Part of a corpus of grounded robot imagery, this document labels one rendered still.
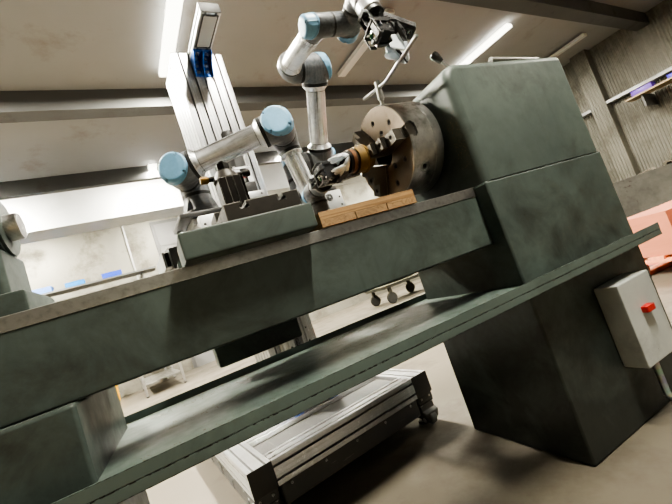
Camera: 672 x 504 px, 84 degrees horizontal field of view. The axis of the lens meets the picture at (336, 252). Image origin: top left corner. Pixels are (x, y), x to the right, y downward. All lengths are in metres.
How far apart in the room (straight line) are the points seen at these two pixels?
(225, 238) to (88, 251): 8.20
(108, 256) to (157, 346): 8.11
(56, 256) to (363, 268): 8.30
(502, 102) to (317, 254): 0.82
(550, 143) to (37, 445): 1.54
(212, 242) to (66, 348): 0.32
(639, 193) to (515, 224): 4.53
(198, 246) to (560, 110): 1.31
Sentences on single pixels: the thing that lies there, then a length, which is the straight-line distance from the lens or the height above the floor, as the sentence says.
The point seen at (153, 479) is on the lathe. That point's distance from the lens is 0.75.
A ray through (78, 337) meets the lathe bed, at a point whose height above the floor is 0.79.
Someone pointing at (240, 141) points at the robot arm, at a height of 1.34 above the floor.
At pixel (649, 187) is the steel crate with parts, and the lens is 5.72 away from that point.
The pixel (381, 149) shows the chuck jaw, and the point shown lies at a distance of 1.22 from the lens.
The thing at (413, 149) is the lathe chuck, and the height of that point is 1.03.
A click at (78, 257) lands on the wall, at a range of 8.97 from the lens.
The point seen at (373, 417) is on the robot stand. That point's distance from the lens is 1.65.
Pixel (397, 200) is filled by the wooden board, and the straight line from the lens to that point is 1.05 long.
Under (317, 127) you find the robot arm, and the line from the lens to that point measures 1.85.
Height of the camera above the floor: 0.73
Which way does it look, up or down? 4 degrees up
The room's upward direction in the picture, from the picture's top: 19 degrees counter-clockwise
